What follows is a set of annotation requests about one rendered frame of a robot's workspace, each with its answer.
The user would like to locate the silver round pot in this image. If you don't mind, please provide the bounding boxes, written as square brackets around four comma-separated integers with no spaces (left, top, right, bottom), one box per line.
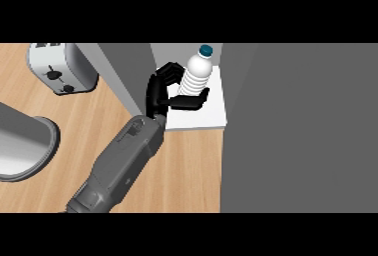
[0,101,61,183]

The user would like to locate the dark grey cabinet door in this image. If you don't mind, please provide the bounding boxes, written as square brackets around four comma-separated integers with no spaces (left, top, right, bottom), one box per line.
[218,43,378,214]

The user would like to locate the clear water bottle blue cap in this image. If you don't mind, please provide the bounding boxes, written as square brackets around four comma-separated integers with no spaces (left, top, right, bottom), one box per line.
[175,44,215,98]

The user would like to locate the silver toaster black knobs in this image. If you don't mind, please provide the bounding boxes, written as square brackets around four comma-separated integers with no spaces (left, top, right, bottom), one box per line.
[26,43,100,97]

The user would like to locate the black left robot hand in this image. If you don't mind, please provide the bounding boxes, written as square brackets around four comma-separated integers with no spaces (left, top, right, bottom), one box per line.
[144,61,211,123]

